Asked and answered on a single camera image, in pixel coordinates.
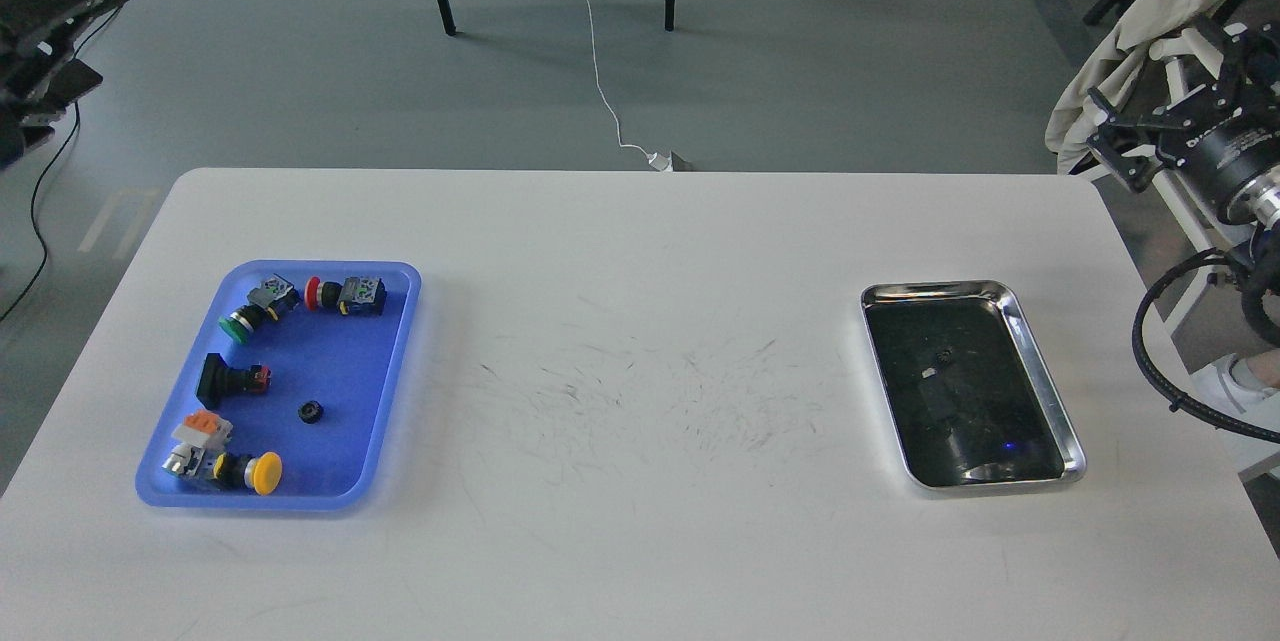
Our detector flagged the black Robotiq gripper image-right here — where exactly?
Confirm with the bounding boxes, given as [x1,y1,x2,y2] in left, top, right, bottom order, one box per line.
[1085,17,1279,226]

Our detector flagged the black robot arm image-left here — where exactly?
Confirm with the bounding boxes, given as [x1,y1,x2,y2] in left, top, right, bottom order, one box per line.
[1,0,128,168]

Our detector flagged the silver metal tray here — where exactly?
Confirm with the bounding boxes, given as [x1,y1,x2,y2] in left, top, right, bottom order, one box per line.
[860,280,1087,495]

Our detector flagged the blue plastic tray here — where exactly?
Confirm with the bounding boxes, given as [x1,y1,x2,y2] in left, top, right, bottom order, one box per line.
[134,258,422,512]

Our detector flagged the beige jacket on chair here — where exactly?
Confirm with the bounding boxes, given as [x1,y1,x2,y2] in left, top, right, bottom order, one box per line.
[1044,0,1228,175]

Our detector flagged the orange grey contact block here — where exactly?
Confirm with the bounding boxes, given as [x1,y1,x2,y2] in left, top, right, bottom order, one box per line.
[172,409,234,450]

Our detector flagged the red push button switch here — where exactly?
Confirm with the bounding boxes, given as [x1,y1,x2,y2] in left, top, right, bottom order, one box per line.
[301,276,388,316]

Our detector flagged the green push button switch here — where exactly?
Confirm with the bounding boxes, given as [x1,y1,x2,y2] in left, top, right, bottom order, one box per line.
[218,275,301,344]

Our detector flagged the yellow push button switch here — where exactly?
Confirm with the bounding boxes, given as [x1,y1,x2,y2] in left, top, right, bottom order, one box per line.
[161,448,283,496]

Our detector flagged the black push button switch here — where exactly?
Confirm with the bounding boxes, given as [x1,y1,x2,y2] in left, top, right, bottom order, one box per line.
[195,353,271,409]

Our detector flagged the black floor cable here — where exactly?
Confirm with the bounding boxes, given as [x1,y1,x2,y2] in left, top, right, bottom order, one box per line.
[0,0,166,324]

